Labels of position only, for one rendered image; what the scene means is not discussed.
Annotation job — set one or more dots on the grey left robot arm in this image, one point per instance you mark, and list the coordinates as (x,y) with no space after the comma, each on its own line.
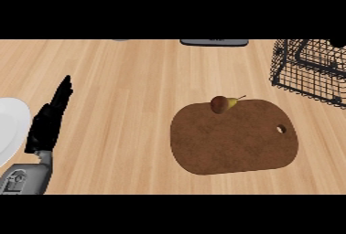
(29,176)

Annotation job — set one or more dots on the dark grey flat appliance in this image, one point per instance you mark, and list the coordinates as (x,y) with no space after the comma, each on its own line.
(215,42)

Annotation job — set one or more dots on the yellow-green pear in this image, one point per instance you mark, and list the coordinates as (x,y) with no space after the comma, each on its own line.
(233,102)

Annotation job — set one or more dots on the white plate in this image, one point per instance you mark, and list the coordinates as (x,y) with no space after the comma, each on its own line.
(10,128)

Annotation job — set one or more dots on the brown sweet potato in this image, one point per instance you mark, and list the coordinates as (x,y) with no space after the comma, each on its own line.
(219,104)

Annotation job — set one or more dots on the brown wooden cutting board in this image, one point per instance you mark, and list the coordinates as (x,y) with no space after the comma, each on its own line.
(233,138)

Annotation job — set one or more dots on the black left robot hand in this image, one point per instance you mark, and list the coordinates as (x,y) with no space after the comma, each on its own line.
(48,122)

